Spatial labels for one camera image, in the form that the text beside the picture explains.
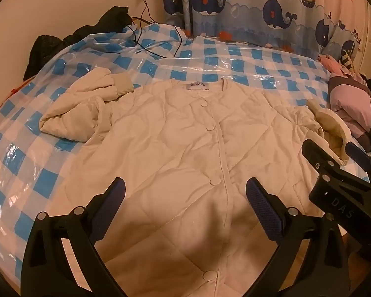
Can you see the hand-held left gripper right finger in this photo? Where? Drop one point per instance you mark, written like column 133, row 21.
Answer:
column 262, row 210

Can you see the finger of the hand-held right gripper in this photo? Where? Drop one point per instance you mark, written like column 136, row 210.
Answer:
column 315, row 153
column 357, row 153

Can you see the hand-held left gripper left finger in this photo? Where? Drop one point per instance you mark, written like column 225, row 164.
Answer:
column 120, row 191

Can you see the white quilted jacket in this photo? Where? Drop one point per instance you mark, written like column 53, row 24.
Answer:
column 173, row 148

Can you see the pink and purple jacket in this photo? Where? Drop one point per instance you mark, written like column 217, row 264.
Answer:
column 349, row 102

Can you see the black and white striped cloth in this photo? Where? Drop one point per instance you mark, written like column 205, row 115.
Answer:
column 347, row 58

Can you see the blue checkered bed cover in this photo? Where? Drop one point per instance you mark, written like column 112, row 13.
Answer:
column 235, row 62

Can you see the whale print curtain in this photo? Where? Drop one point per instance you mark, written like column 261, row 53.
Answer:
column 250, row 21

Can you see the black padded jacket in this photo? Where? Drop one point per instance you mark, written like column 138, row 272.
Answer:
column 49, row 46

